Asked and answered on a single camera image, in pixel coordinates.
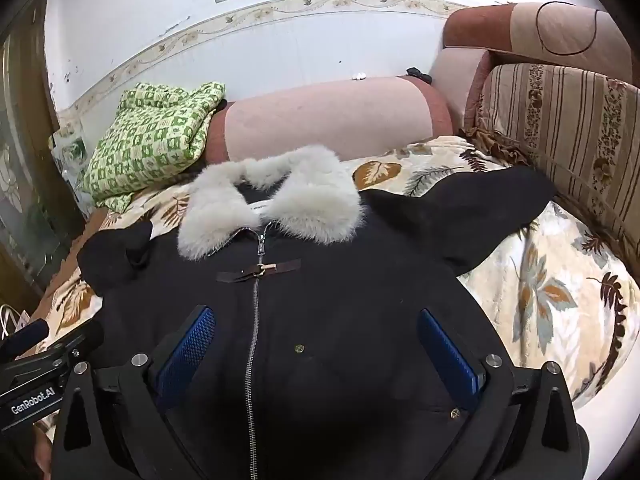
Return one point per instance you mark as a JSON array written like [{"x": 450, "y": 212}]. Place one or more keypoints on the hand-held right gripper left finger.
[{"x": 186, "y": 350}]

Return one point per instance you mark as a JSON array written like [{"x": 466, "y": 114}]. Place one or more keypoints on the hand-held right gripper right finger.
[{"x": 450, "y": 362}]

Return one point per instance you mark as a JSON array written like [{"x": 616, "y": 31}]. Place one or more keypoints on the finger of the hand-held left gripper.
[
  {"x": 82, "y": 337},
  {"x": 22, "y": 336}
]

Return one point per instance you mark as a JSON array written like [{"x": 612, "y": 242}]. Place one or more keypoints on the black coat with fur collar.
[{"x": 320, "y": 320}]

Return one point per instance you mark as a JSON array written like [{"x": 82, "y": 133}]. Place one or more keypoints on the leaf print blanket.
[{"x": 545, "y": 285}]

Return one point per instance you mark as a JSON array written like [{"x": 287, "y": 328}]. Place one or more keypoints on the glass cabinet door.
[{"x": 25, "y": 170}]

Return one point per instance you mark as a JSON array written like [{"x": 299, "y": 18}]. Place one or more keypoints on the clear printed plastic bag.
[{"x": 69, "y": 152}]

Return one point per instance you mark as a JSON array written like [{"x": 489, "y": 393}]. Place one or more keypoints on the green checkered pillow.
[{"x": 150, "y": 135}]

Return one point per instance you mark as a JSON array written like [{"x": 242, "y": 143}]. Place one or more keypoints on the striped floral cushion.
[{"x": 565, "y": 125}]

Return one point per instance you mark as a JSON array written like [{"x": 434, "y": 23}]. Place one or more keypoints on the small black object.
[{"x": 419, "y": 74}]

